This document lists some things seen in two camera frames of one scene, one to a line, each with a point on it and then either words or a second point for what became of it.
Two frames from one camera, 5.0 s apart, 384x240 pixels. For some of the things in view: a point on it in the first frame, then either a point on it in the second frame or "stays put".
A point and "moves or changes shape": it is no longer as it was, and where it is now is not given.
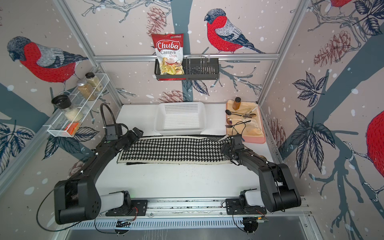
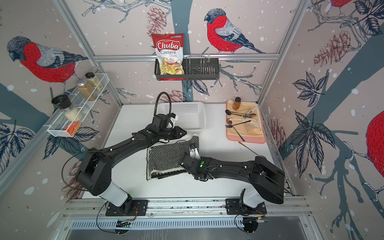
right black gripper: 224,148 → 200,160
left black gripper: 134,137 → 177,130
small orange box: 72,127 stays put
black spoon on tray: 229,112 stays put
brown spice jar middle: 86,90 stays put
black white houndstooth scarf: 177,150 moves or changes shape
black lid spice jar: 71,112 stays put
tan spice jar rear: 94,80 stays put
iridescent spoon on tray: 251,115 stays put
